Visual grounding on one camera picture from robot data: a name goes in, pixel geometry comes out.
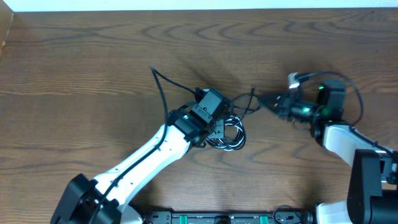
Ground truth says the white cable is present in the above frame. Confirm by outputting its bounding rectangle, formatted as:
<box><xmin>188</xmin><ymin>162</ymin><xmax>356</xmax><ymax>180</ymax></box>
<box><xmin>211</xmin><ymin>116</ymin><xmax>245</xmax><ymax>150</ymax></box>

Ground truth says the black cable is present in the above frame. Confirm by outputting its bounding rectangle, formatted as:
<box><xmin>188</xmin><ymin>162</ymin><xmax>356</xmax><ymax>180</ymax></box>
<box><xmin>203</xmin><ymin>86</ymin><xmax>262</xmax><ymax>152</ymax></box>

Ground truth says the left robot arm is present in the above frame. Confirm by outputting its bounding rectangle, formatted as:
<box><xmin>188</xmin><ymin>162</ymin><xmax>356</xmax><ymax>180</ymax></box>
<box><xmin>50</xmin><ymin>89</ymin><xmax>233</xmax><ymax>224</ymax></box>

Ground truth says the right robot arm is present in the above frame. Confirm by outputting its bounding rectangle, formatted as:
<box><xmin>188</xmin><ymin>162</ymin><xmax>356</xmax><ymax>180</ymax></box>
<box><xmin>258</xmin><ymin>79</ymin><xmax>397</xmax><ymax>223</ymax></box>

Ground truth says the right camera cable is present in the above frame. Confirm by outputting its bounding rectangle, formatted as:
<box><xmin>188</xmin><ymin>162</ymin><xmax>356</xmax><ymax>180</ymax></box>
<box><xmin>295</xmin><ymin>70</ymin><xmax>398</xmax><ymax>156</ymax></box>

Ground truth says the camera cable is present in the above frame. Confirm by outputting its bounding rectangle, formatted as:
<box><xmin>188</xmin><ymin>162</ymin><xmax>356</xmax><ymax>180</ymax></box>
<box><xmin>88</xmin><ymin>65</ymin><xmax>203</xmax><ymax>224</ymax></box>
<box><xmin>295</xmin><ymin>70</ymin><xmax>398</xmax><ymax>156</ymax></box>

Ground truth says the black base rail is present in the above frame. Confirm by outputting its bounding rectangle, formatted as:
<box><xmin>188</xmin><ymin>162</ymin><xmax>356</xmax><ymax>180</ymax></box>
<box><xmin>143</xmin><ymin>208</ymin><xmax>317</xmax><ymax>224</ymax></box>

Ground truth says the left camera cable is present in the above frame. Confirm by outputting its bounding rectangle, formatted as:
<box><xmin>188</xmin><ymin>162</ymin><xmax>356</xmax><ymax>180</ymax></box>
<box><xmin>88</xmin><ymin>65</ymin><xmax>203</xmax><ymax>224</ymax></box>

